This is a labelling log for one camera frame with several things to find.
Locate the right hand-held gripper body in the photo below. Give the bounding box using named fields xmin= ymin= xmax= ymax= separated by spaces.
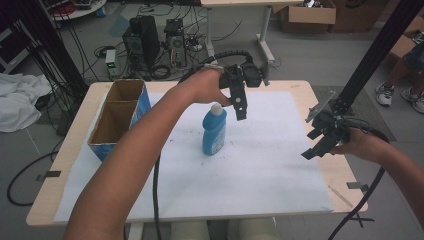
xmin=304 ymin=91 xmax=355 ymax=145

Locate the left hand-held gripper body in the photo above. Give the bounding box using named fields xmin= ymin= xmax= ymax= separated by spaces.
xmin=218 ymin=63 xmax=265 ymax=100

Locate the blue bottle with white cap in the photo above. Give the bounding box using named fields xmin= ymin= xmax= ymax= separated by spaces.
xmin=201 ymin=102 xmax=229 ymax=157

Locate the person's right hand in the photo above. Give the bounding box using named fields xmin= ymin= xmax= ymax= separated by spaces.
xmin=329 ymin=127 xmax=390 ymax=166

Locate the person's left hand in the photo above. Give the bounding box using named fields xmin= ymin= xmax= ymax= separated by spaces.
xmin=177 ymin=67 xmax=233 ymax=108

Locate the white-legged table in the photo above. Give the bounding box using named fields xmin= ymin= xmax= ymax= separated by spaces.
xmin=199 ymin=0 xmax=305 ymax=65

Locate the grey tape strip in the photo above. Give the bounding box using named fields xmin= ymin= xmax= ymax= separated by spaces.
xmin=345 ymin=181 xmax=370 ymax=193
xmin=35 ymin=170 xmax=62 ymax=183

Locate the white table mat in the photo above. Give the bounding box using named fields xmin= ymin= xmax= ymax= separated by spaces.
xmin=53 ymin=89 xmax=335 ymax=223

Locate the small black computer tower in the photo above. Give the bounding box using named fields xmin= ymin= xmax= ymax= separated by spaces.
xmin=163 ymin=18 xmax=188 ymax=70

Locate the open brown cardboard box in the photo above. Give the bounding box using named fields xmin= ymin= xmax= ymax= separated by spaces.
xmin=279 ymin=0 xmax=338 ymax=35

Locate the black metal stand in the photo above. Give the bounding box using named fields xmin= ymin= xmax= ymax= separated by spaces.
xmin=335 ymin=0 xmax=424 ymax=116

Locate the large black computer tower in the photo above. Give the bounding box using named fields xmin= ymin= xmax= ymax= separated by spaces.
xmin=121 ymin=15 xmax=161 ymax=74

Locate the blue cardboard box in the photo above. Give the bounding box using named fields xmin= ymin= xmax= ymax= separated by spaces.
xmin=86 ymin=78 xmax=152 ymax=163

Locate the white box with green light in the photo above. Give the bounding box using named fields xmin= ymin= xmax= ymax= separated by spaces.
xmin=104 ymin=48 xmax=118 ymax=77

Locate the round white table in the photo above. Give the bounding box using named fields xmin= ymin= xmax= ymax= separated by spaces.
xmin=49 ymin=0 xmax=108 ymax=22

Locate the white cloth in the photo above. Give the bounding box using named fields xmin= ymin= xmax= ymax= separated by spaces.
xmin=0 ymin=72 xmax=53 ymax=134

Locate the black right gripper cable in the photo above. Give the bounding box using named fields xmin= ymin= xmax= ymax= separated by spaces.
xmin=327 ymin=116 xmax=390 ymax=240

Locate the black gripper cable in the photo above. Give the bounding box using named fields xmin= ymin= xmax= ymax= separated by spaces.
xmin=152 ymin=49 xmax=255 ymax=240
xmin=327 ymin=116 xmax=390 ymax=240

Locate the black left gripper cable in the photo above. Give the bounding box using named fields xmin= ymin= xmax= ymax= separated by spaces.
xmin=152 ymin=49 xmax=255 ymax=240

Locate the black floor cable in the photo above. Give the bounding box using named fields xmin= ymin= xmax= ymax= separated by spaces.
xmin=6 ymin=139 xmax=65 ymax=207

